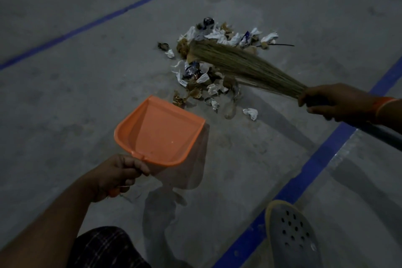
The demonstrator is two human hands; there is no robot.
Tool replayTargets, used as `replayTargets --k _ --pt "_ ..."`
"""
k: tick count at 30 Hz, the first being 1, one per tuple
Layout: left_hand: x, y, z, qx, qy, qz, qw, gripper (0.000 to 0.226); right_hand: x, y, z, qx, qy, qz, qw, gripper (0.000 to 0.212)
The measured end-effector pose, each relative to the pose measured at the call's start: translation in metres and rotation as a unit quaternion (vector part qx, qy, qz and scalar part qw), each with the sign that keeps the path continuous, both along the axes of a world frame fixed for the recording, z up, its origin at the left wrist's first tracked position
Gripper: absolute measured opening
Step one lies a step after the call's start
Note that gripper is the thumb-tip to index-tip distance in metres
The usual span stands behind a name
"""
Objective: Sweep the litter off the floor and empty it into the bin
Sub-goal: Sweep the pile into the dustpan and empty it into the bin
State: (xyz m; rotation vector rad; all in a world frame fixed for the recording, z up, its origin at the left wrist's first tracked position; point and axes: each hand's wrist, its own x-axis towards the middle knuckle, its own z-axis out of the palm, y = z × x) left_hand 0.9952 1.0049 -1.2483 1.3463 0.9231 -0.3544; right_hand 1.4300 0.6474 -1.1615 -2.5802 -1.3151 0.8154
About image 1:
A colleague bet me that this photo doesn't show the person's left hand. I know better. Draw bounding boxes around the person's left hand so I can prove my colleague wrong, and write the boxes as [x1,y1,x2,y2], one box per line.
[85,154,151,204]

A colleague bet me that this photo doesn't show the person's right hand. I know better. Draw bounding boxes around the person's right hand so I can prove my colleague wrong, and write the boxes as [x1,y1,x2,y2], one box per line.
[297,83,382,126]

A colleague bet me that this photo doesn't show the orange plastic dustpan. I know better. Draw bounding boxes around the orange plastic dustpan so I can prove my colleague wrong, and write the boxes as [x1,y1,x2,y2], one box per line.
[113,95,206,198]

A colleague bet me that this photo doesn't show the grass broom with metal handle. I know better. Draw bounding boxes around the grass broom with metal handle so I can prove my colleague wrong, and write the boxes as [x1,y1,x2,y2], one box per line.
[187,39,402,152]

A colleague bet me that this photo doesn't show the pile of paper scraps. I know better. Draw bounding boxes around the pile of paper scraps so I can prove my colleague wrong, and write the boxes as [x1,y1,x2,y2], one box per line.
[157,17,295,121]

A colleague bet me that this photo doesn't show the person's right forearm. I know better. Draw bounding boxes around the person's right forearm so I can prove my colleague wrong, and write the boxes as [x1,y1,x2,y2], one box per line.
[376,98,402,135]

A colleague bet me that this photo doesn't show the person's left forearm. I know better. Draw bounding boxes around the person's left forearm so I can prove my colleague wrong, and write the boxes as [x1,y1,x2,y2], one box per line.
[0,180,98,268]

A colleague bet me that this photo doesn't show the orange wrist band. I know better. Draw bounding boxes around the orange wrist band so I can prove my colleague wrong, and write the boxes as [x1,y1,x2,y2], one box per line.
[372,96,399,121]

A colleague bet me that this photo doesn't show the black patterned trousers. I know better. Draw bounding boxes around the black patterned trousers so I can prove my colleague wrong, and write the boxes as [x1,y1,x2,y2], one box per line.
[66,226,151,268]

